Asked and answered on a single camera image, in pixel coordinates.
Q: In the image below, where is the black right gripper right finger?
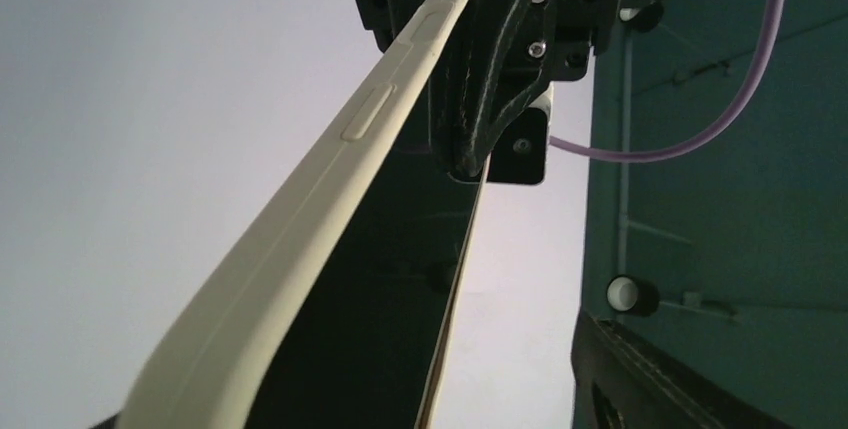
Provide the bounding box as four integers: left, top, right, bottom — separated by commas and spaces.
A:
571, 310, 789, 429

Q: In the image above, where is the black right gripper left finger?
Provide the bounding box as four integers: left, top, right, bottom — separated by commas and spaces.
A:
90, 413, 120, 429

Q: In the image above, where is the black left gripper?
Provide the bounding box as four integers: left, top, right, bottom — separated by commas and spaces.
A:
355, 0, 666, 180

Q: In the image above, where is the beige phone case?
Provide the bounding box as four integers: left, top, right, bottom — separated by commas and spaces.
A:
117, 0, 469, 429

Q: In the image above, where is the black phone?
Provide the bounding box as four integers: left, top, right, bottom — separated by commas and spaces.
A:
247, 90, 478, 428

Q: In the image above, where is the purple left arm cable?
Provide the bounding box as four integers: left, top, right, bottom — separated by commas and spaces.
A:
548, 0, 795, 164

